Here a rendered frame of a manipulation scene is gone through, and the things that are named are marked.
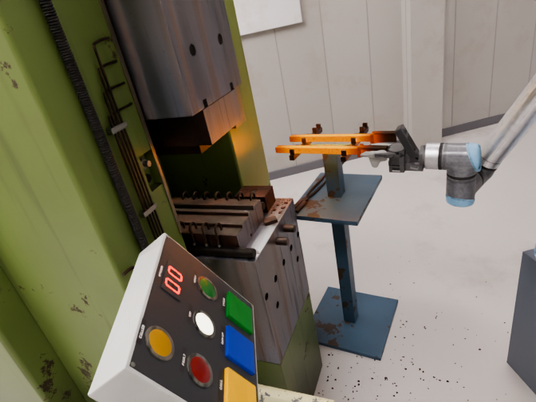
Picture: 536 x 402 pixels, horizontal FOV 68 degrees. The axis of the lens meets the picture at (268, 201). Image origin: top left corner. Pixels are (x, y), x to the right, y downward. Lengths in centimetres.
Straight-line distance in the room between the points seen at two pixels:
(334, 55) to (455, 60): 116
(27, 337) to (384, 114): 336
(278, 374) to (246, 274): 45
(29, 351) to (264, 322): 72
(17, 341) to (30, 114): 76
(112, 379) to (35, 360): 88
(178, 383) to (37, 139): 55
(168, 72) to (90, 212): 36
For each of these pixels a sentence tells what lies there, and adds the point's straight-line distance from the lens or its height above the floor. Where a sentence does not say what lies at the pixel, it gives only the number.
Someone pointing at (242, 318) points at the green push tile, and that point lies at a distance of 87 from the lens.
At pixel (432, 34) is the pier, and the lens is 386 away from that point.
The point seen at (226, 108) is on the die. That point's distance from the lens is 114.
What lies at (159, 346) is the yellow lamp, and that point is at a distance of 65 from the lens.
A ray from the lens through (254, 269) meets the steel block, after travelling 119.
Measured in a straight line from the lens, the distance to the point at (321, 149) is 152.
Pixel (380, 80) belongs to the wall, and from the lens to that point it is 387.
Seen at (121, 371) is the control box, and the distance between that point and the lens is 60.
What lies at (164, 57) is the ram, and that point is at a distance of 99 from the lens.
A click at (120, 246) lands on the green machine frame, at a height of 114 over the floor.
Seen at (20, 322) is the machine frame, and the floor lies 88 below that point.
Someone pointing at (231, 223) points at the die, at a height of 99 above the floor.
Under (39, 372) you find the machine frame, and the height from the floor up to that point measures 70.
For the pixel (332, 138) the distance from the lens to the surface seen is 163.
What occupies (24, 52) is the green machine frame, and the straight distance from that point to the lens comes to 87.
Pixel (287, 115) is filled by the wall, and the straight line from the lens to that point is 365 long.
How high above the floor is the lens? 160
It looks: 28 degrees down
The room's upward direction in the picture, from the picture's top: 12 degrees counter-clockwise
